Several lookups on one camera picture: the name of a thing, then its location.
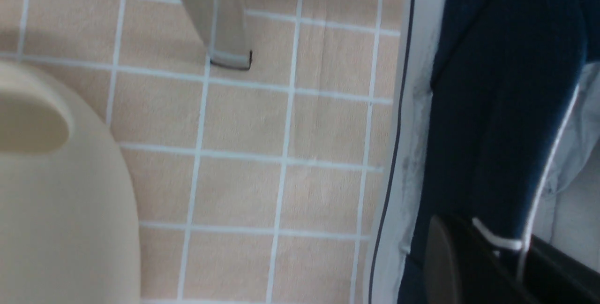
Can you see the cream slide slipper right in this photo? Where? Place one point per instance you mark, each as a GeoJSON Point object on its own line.
{"type": "Point", "coordinates": [68, 219]}

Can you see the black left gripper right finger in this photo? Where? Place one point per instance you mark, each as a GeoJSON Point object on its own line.
{"type": "Point", "coordinates": [554, 278]}

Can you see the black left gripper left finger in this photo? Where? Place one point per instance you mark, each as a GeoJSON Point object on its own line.
{"type": "Point", "coordinates": [460, 268]}

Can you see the navy canvas shoe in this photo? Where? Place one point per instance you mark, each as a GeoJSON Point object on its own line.
{"type": "Point", "coordinates": [496, 122]}

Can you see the checkered peach tablecloth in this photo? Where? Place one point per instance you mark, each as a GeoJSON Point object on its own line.
{"type": "Point", "coordinates": [251, 187]}

